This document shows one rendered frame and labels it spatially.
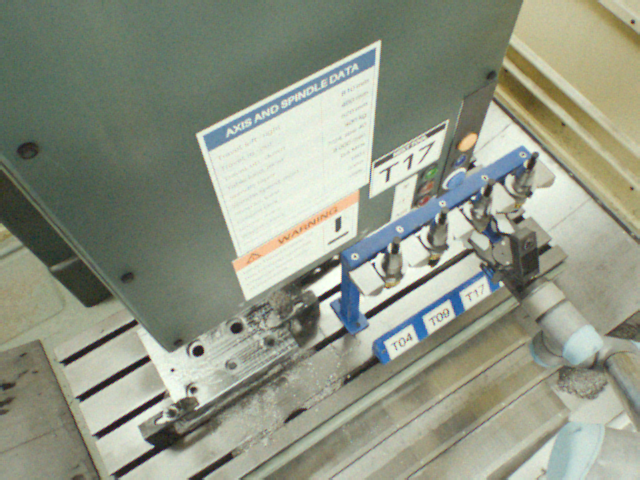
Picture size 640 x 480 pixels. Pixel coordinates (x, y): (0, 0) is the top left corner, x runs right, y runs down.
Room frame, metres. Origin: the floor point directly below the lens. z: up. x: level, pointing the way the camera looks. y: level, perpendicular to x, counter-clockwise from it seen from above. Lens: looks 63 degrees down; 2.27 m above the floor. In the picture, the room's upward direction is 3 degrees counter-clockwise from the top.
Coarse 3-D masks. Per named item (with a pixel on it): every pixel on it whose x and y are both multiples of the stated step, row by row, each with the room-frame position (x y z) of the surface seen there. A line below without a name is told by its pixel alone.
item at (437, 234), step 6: (438, 222) 0.53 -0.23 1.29; (432, 228) 0.53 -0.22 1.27; (438, 228) 0.52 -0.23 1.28; (444, 228) 0.52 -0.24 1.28; (426, 234) 0.53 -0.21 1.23; (432, 234) 0.52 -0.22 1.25; (438, 234) 0.52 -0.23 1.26; (444, 234) 0.52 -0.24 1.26; (432, 240) 0.52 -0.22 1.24; (438, 240) 0.51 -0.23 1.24; (444, 240) 0.52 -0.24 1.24
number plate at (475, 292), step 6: (480, 282) 0.54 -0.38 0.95; (486, 282) 0.54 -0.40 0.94; (468, 288) 0.53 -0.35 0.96; (474, 288) 0.53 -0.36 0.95; (480, 288) 0.53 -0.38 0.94; (486, 288) 0.53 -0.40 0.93; (462, 294) 0.51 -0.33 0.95; (468, 294) 0.51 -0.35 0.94; (474, 294) 0.52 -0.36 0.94; (480, 294) 0.52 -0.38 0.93; (486, 294) 0.52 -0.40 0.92; (462, 300) 0.50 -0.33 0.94; (468, 300) 0.50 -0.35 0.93; (474, 300) 0.51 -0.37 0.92; (468, 306) 0.49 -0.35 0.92
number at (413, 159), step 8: (424, 144) 0.38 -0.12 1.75; (432, 144) 0.38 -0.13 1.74; (408, 152) 0.37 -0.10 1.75; (416, 152) 0.37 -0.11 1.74; (424, 152) 0.38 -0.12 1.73; (432, 152) 0.39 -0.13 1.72; (400, 160) 0.36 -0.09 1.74; (408, 160) 0.37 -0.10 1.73; (416, 160) 0.37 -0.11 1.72; (424, 160) 0.38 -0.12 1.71; (400, 168) 0.36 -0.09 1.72; (408, 168) 0.37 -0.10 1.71; (400, 176) 0.36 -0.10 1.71
